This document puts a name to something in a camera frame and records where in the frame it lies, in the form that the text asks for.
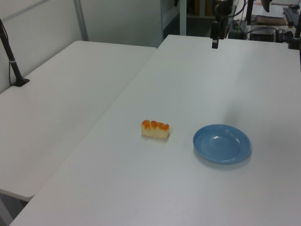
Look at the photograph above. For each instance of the white side table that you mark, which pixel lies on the white side table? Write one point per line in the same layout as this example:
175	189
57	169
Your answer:
58	106

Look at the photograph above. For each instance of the white cabinet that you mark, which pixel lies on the white cabinet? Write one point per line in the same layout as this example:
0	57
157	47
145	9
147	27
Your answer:
172	18

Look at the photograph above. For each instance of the blue round plate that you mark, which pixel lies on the blue round plate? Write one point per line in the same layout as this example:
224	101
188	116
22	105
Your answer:
221	143

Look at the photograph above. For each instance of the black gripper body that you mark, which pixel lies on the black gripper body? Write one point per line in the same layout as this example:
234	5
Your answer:
223	8

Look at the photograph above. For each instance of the brown box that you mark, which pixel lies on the brown box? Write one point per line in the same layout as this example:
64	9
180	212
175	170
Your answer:
270	20

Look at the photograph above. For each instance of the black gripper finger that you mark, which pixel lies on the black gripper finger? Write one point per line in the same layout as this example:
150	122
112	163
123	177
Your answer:
222	29
214	33

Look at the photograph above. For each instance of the bread with orange topping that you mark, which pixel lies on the bread with orange topping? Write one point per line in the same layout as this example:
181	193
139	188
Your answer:
155	129

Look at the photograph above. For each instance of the black camera stand pole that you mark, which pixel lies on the black camera stand pole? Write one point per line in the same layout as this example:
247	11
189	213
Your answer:
10	56

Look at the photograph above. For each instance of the black upright pole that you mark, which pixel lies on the black upright pole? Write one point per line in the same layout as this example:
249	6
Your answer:
249	11

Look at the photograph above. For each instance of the black monitor foot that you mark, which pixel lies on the black monitor foot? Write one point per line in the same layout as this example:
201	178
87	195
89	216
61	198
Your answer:
266	4

